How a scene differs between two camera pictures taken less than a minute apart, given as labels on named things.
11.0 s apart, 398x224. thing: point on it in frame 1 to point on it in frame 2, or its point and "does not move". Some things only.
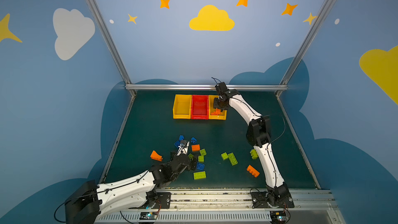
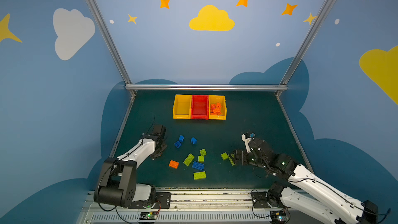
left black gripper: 189,161 to 160,146
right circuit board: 278,215 does not move
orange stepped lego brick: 254,172 to 217,111
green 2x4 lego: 232,159 does not move
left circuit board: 148,215 does not move
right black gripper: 219,106 to 241,157
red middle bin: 200,107 does not move
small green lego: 224,156 does not move
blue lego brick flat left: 177,143 does not move
